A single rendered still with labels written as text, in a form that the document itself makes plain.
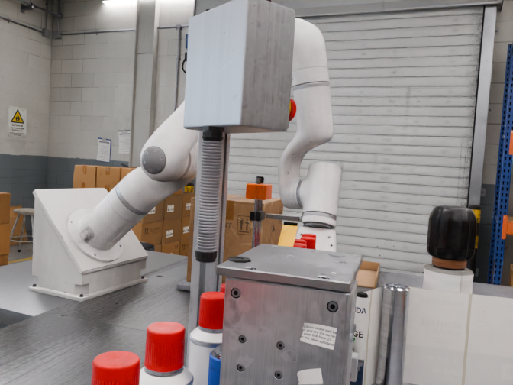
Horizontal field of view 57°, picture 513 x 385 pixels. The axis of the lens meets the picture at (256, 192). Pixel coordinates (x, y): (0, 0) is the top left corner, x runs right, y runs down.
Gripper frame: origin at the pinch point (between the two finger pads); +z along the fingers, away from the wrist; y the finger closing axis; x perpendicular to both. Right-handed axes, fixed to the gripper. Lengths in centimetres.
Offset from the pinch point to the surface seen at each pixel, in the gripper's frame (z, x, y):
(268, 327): 10, -74, 9
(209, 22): -35, -53, -13
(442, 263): -6.0, -22.6, 26.6
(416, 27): -310, 322, 23
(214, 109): -21, -50, -10
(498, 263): -75, 321, 102
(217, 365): 14, -71, 4
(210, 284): 4.0, -31.3, -12.9
